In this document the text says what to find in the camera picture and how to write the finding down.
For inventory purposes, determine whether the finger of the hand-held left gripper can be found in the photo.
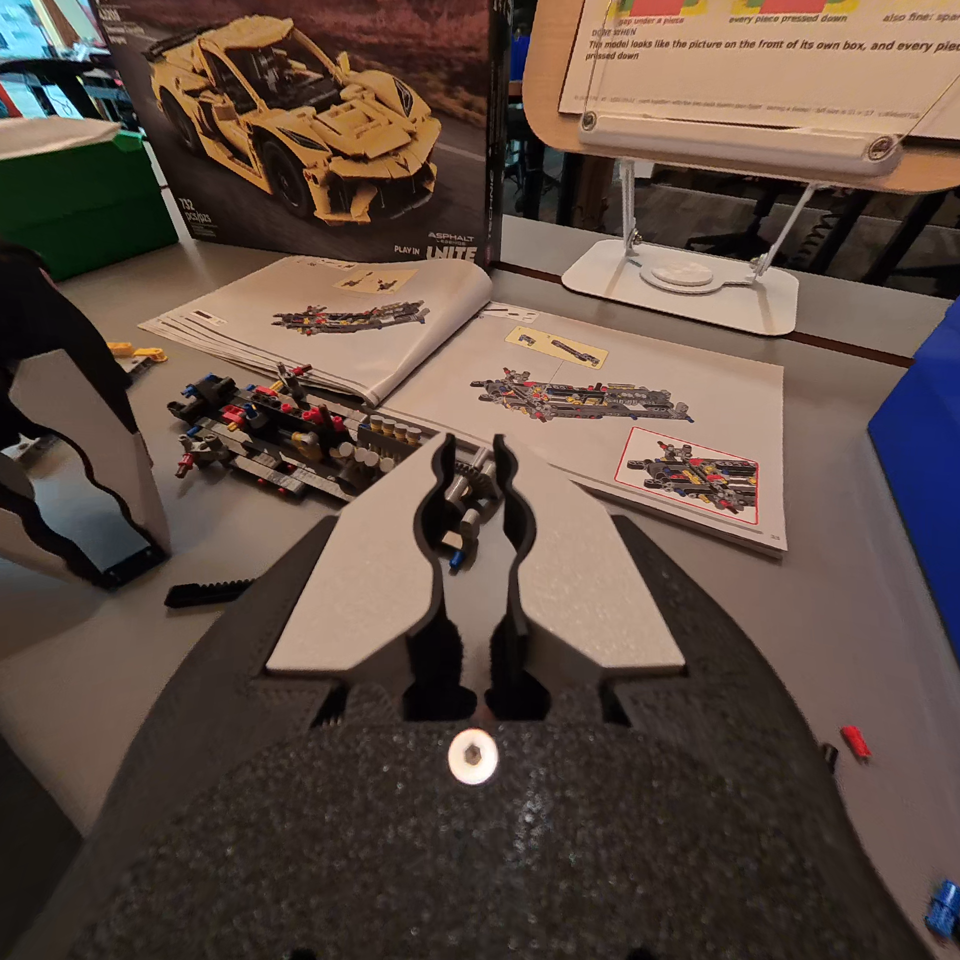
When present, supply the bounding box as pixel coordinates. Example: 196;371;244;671
6;347;174;556
0;448;108;588

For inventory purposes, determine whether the green plastic bin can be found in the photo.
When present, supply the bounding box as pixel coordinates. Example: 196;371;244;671
0;118;183;283

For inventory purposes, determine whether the black toothed rack piece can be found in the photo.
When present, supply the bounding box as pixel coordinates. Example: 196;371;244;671
163;576;253;611

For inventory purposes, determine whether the toy car chassis model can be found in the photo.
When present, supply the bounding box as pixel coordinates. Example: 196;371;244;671
166;362;502;576

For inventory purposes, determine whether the yellow car toy set box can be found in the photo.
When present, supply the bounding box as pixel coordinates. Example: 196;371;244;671
93;0;522;269

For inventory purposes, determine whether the printed instruction sheet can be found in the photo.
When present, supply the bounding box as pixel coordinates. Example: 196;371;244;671
558;0;960;141

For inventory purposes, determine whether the grey beam with yellow connectors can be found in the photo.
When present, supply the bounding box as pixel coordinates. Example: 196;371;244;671
105;340;168;373

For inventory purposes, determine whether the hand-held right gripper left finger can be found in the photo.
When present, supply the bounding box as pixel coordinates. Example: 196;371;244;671
266;432;459;711

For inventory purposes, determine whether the building instruction booklet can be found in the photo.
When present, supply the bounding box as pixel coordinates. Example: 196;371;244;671
137;255;789;561

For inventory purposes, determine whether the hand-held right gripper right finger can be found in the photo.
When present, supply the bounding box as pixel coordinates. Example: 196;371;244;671
492;432;687;715

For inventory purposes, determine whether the blue plastic bin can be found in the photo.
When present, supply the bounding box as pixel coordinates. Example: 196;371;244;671
866;296;960;642

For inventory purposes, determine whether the white document stand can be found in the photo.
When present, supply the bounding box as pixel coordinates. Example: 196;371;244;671
521;0;960;337

